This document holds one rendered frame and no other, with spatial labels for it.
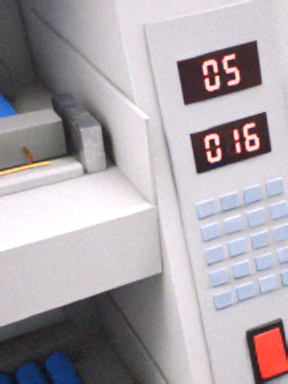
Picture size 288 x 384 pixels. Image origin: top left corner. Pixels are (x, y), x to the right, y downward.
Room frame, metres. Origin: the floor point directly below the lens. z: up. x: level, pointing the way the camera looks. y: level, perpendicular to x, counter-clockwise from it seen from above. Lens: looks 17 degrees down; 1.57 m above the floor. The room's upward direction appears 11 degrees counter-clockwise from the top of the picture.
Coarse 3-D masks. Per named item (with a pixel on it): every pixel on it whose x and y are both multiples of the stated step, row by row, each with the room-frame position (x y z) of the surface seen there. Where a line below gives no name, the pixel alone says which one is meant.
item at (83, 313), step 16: (0, 0) 0.58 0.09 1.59; (16, 0) 0.58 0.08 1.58; (0, 16) 0.57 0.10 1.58; (16, 16) 0.58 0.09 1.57; (0, 32) 0.57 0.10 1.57; (16, 32) 0.58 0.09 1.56; (0, 48) 0.57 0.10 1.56; (16, 48) 0.58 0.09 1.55; (16, 64) 0.58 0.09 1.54; (32, 64) 0.58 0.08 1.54; (16, 80) 0.57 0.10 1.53; (32, 80) 0.58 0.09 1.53; (80, 304) 0.58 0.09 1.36; (64, 320) 0.57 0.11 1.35; (80, 320) 0.57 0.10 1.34; (96, 320) 0.58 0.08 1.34; (16, 336) 0.56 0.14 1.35; (80, 336) 0.57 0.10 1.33
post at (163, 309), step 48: (48, 0) 0.50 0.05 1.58; (96, 0) 0.42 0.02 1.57; (144, 0) 0.40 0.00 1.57; (192, 0) 0.41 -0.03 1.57; (240, 0) 0.42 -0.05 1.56; (96, 48) 0.43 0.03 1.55; (144, 48) 0.40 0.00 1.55; (144, 96) 0.39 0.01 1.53; (144, 288) 0.45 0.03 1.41; (192, 288) 0.40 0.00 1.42; (144, 336) 0.47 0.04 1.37; (192, 336) 0.39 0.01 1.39
